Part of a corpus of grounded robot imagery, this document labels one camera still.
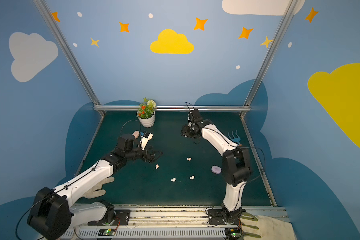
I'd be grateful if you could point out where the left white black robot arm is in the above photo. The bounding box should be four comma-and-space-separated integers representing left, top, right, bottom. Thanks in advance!
27, 131, 161, 240

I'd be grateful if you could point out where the right green circuit board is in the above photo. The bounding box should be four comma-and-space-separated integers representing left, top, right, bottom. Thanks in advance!
225, 228, 242, 240

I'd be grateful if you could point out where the green circuit board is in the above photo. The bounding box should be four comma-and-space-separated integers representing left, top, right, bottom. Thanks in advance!
98, 229, 116, 238
225, 228, 242, 240

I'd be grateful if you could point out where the pink earbud charging case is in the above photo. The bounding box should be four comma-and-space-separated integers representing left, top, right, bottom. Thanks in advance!
133, 131, 140, 139

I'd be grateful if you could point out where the left green circuit board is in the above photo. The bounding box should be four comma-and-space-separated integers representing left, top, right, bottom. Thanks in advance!
98, 229, 116, 238

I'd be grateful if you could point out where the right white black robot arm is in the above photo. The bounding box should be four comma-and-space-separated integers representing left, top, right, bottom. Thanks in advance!
181, 109, 253, 223

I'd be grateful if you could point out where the aluminium back frame bar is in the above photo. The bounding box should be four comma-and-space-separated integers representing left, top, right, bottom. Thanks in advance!
94, 105, 251, 112

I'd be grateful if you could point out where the aluminium front rail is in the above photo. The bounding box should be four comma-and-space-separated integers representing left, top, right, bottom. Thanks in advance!
35, 204, 292, 240

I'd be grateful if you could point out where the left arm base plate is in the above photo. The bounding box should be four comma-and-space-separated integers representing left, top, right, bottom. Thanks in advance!
88, 210, 131, 226

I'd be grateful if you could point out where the blue garden fork wooden handle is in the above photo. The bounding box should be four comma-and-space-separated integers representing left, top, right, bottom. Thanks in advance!
228, 131, 242, 146

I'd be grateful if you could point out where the purple earbud charging case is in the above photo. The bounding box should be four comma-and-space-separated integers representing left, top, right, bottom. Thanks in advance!
211, 166, 222, 175

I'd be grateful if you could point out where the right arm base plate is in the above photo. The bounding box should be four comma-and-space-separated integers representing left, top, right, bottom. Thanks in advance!
205, 207, 246, 227

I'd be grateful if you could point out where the green white gardening glove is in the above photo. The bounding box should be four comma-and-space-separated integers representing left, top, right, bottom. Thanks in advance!
240, 213, 297, 240

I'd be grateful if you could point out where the white glove on table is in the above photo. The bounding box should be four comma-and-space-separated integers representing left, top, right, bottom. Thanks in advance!
83, 177, 115, 199

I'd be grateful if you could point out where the potted plant white pot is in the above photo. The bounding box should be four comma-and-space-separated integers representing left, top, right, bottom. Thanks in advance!
137, 98, 157, 128

